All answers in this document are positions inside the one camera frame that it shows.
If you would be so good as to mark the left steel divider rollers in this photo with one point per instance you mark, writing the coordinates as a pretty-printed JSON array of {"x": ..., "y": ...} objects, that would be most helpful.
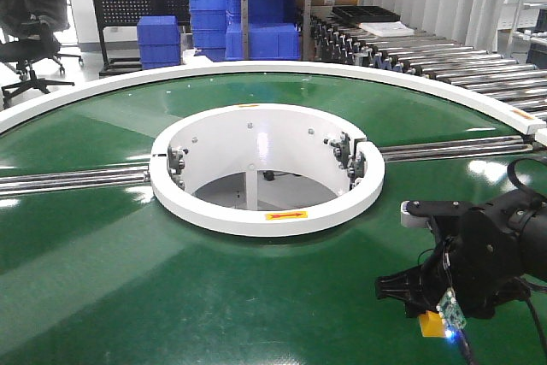
[{"x": 36, "y": 183}]

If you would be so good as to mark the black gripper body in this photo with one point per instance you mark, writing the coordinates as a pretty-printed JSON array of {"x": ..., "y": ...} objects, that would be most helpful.
[{"x": 480, "y": 250}]

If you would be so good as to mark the blue bin stack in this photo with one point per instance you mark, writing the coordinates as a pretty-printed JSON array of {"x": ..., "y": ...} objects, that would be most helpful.
[
  {"x": 208, "y": 28},
  {"x": 159, "y": 41}
]

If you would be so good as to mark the steel divider rollers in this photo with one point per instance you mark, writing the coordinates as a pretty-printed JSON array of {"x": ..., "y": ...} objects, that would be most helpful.
[
  {"x": 472, "y": 147},
  {"x": 36, "y": 183}
]

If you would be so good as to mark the black compartment tray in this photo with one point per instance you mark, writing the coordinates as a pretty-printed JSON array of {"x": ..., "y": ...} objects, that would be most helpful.
[{"x": 364, "y": 14}]

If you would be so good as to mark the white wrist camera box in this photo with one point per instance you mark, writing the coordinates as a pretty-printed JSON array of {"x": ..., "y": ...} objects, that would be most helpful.
[{"x": 410, "y": 220}]

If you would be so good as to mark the right steel divider rollers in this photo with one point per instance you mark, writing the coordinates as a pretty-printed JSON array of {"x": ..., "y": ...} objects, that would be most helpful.
[{"x": 472, "y": 147}]

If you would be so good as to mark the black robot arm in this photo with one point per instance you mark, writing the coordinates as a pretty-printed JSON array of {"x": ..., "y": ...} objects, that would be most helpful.
[{"x": 537, "y": 249}]

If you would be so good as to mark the green circuit board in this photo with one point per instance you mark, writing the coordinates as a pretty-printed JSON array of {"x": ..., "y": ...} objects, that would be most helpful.
[{"x": 450, "y": 311}]

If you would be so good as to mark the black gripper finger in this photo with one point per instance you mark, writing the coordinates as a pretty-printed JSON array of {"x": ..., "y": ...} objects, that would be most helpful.
[{"x": 418, "y": 290}]

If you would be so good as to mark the white flat tray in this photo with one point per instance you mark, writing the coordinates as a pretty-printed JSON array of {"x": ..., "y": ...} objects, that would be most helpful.
[{"x": 387, "y": 29}]

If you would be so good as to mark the white outer conveyor rim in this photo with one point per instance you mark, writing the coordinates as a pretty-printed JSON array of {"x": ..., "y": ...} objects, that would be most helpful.
[{"x": 520, "y": 120}]

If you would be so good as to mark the blue bin stack left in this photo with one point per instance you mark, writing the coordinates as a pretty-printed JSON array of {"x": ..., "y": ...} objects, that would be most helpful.
[{"x": 159, "y": 41}]

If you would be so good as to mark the blue bin stack middle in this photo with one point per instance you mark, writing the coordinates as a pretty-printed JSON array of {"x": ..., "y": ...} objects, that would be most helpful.
[{"x": 208, "y": 28}]

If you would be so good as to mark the steel roller conveyor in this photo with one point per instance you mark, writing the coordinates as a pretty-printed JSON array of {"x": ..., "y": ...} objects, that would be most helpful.
[{"x": 521, "y": 85}]

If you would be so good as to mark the black office chair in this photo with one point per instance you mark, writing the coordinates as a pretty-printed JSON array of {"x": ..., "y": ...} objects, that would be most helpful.
[{"x": 33, "y": 24}]

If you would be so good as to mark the blue bins under shelf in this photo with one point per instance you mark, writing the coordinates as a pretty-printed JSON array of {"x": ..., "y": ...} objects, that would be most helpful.
[{"x": 272, "y": 30}]

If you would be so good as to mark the yellow toy building block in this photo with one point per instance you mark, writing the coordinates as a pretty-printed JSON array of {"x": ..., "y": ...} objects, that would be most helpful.
[{"x": 431, "y": 325}]

